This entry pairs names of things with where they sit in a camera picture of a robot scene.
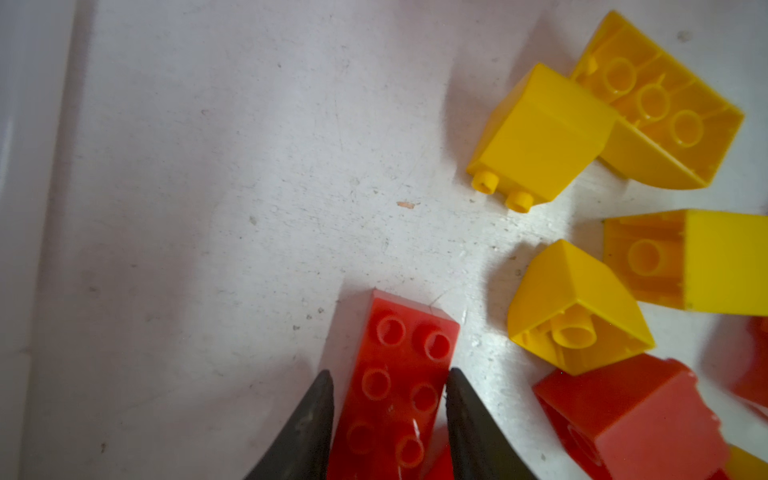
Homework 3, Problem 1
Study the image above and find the red narrow lego brick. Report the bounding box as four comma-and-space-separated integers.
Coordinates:
533, 354, 729, 479

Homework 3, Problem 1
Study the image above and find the yellow long lego brick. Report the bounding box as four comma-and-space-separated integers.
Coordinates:
570, 11, 744, 190

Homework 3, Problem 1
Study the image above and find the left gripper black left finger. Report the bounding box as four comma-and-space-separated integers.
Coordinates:
245, 369, 335, 480

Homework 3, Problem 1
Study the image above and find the red L lego brick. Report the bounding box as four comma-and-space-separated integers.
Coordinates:
327, 290, 460, 479

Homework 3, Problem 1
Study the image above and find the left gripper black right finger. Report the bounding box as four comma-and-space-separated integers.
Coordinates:
446, 368, 536, 480

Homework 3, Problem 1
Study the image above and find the yellow round lego piece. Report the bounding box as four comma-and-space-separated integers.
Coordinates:
507, 240, 655, 376

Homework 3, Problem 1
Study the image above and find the yellow lego brick front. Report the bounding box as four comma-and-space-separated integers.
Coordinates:
724, 445, 768, 480

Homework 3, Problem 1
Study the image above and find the small yellow lego top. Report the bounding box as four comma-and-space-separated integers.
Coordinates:
467, 63, 618, 213

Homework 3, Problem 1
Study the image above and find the middle translucent plastic bin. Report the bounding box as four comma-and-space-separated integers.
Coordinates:
1, 1, 76, 479

